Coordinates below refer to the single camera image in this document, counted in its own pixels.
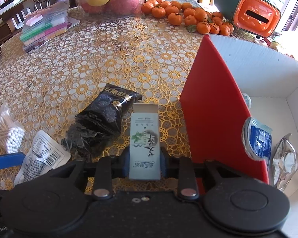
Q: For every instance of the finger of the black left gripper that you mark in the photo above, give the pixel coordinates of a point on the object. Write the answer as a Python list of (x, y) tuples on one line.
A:
[(11, 160)]

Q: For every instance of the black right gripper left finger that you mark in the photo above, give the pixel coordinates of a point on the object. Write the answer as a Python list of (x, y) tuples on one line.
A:
[(57, 201)]

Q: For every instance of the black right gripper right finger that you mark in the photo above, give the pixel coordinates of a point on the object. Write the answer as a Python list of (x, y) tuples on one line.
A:
[(232, 201)]

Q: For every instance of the cotton swab bag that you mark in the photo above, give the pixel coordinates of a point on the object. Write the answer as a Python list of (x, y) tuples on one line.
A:
[(11, 131)]

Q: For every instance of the white printed sachet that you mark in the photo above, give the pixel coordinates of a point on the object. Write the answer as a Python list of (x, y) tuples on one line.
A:
[(45, 154)]

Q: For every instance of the silver foil snack bag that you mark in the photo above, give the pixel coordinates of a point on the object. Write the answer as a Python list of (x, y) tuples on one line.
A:
[(284, 163)]

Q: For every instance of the blue white snack packet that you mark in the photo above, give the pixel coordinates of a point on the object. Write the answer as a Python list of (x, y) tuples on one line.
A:
[(257, 140)]

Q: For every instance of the black sesame snack bag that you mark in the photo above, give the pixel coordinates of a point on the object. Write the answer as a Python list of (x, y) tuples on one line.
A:
[(99, 123)]

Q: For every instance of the grey tea box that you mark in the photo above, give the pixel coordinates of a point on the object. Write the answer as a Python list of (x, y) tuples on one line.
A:
[(144, 151)]

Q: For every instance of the red cardboard box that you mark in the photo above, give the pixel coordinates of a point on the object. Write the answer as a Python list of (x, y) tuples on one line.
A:
[(214, 108)]

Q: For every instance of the wooden drawer cabinet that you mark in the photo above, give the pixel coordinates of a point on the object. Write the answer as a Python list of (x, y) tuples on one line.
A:
[(7, 28)]

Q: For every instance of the stack of colourful boxes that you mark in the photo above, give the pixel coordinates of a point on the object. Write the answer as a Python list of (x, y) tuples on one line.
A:
[(45, 24)]

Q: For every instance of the white plush toy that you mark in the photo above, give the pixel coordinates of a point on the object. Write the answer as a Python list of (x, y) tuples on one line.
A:
[(279, 44)]

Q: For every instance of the pile of mandarins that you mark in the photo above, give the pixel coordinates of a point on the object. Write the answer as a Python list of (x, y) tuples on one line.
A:
[(195, 19)]

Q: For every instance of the orange green tissue box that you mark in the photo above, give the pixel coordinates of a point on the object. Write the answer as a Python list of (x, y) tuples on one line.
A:
[(258, 17)]

